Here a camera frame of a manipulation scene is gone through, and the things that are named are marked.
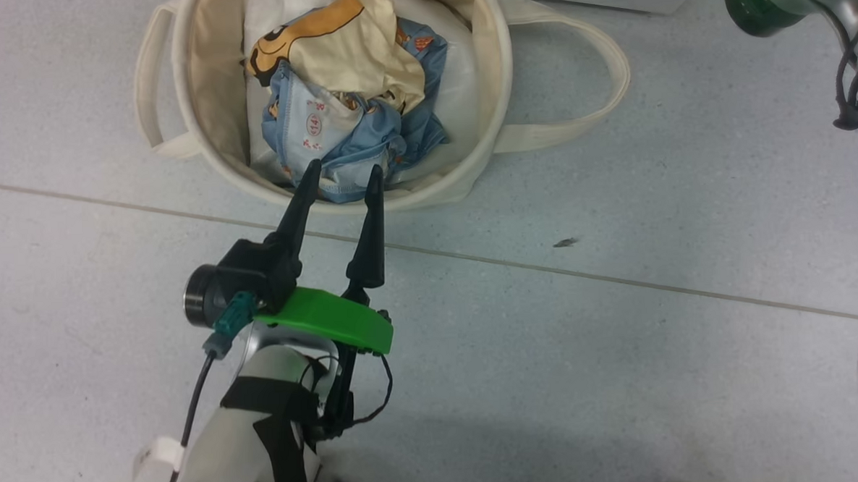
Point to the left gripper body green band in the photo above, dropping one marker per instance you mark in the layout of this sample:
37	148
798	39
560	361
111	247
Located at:
324	318

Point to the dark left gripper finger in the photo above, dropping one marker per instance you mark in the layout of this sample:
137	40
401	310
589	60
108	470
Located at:
370	251
291	240

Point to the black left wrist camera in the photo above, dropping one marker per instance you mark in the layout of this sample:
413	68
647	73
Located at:
210	290

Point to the small orange object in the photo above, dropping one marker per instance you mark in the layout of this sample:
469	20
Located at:
348	49

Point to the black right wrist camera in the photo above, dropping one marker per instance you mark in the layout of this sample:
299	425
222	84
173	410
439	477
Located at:
752	13

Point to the blue printed garment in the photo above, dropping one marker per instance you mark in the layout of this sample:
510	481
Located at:
374	135

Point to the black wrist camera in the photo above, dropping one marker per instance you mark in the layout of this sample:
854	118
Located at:
210	290
752	13

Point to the cream canvas laundry basket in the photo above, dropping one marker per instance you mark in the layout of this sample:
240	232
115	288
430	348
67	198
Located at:
204	77

